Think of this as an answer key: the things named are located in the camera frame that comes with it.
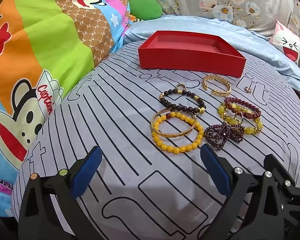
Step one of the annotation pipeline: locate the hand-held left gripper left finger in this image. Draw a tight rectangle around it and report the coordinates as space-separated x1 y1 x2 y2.
18 145 103 240

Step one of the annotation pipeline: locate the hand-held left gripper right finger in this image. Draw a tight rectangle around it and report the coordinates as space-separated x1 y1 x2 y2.
200 144 287 240

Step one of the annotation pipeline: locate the yellow jade bead bracelet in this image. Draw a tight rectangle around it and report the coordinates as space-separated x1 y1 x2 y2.
217 104 264 135

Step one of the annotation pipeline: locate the thin gold bangle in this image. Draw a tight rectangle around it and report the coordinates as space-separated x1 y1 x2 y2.
150 107 197 138

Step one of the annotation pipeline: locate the black bead bracelet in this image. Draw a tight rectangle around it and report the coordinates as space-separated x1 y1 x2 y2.
159 89 207 115

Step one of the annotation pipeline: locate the dark red bead bracelet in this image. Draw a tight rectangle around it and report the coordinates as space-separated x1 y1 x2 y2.
224 97 262 118

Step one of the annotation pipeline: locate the gold braided cuff bangle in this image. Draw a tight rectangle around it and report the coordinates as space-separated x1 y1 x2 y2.
202 75 232 97

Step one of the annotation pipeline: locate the red cardboard box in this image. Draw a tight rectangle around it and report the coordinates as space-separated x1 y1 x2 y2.
138 31 247 78

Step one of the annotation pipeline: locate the pink cartoon face cushion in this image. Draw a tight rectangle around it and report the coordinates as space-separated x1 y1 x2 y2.
269 20 300 62

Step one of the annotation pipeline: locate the colourful cartoon monkey blanket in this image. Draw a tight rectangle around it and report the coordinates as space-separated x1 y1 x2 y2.
0 0 130 218

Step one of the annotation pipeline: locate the light blue pillow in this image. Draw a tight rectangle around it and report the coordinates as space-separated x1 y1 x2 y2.
124 14 300 95

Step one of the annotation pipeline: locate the green plush cushion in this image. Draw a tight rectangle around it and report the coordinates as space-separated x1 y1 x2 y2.
129 0 163 21

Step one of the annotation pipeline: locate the purple garnet bead bracelet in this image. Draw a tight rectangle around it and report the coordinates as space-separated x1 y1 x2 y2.
204 122 246 151

